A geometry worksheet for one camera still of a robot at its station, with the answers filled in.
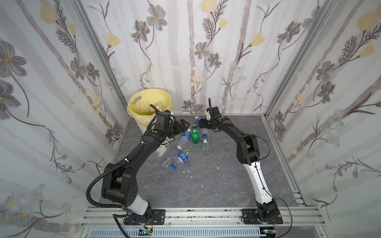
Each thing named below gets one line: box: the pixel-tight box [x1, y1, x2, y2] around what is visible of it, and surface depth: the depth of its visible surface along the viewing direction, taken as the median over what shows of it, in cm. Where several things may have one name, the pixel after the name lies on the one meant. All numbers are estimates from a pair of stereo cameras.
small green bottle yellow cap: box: [190, 123, 201, 145], surface depth 106 cm
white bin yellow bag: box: [126, 88, 172, 129], surface depth 98 cm
